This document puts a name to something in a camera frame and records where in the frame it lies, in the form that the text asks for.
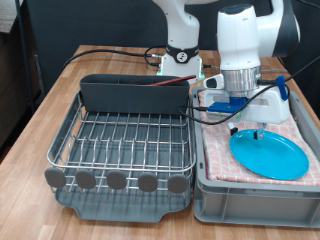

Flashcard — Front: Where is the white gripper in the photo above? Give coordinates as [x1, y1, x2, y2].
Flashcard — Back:
[202, 87, 290, 141]

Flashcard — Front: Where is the blue plastic plate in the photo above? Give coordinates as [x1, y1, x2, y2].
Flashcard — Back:
[229, 129, 310, 181]

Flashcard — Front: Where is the reddish brown wooden spoon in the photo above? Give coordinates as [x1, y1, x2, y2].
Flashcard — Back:
[148, 74, 197, 87]

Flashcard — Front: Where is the pink checkered dish cloth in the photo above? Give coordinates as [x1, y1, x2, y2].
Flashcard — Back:
[198, 89, 320, 187]

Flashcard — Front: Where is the grey plastic crate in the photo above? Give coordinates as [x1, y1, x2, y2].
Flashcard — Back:
[190, 86, 320, 229]

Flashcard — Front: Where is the dark grey cutlery caddy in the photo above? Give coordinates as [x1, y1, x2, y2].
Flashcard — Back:
[79, 73, 191, 116]

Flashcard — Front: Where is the grey plastic drain tray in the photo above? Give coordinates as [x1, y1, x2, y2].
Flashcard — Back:
[54, 109, 193, 223]

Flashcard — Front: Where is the black metal pole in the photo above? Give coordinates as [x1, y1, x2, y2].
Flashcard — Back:
[14, 0, 38, 114]

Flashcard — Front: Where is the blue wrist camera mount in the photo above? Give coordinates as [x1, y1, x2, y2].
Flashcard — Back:
[206, 96, 250, 113]

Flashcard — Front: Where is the blue cable strap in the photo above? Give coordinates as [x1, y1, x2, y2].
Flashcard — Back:
[275, 75, 290, 101]

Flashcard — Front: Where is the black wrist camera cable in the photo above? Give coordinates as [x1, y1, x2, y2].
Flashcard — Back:
[177, 54, 320, 126]

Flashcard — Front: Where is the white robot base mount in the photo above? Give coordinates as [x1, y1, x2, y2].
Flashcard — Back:
[156, 54, 205, 85]

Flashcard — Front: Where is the metal wire dish rack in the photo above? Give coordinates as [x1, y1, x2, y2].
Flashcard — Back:
[43, 89, 197, 196]

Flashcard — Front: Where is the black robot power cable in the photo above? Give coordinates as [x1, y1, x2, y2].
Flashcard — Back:
[62, 45, 168, 71]

